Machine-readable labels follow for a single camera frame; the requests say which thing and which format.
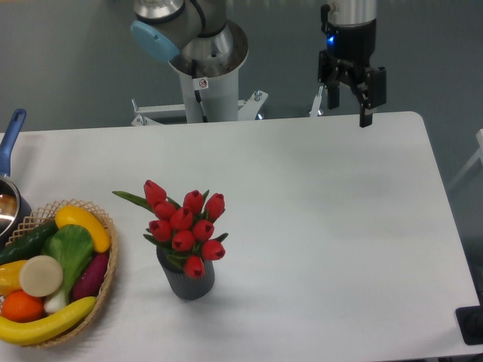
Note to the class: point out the woven wicker basket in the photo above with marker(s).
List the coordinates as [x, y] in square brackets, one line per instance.
[47, 213]

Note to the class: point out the orange fruit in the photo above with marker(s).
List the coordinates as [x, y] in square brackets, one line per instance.
[22, 308]

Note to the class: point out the yellow banana front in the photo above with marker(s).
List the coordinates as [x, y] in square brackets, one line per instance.
[35, 332]

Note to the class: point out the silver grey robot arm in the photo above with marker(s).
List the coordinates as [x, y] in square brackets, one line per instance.
[207, 50]

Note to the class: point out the blue handled saucepan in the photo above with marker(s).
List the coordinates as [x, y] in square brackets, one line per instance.
[14, 208]

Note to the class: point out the green bok choy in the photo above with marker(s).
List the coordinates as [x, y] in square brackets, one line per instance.
[72, 246]

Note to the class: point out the purple sweet potato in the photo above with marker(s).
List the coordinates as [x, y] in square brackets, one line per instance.
[90, 281]

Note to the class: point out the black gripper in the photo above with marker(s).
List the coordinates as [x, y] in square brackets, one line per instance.
[352, 45]

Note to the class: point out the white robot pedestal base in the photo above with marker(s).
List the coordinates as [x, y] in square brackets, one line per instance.
[205, 99]

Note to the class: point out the yellow pepper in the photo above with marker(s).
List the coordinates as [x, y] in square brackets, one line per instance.
[10, 277]

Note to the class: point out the yellow squash in basket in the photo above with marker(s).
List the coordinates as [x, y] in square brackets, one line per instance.
[74, 215]

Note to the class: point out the dark grey ribbed vase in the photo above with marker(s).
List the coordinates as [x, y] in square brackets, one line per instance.
[183, 285]

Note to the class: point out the red tulip bouquet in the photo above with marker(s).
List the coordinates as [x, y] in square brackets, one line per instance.
[182, 233]

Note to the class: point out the white frame at right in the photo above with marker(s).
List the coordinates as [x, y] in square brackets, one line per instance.
[469, 169]

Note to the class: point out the black device at table edge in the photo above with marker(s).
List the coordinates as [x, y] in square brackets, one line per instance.
[470, 323]

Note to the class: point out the beige round slice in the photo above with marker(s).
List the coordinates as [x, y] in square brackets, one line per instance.
[41, 276]

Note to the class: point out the green cucumber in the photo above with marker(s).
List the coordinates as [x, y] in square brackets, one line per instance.
[30, 244]

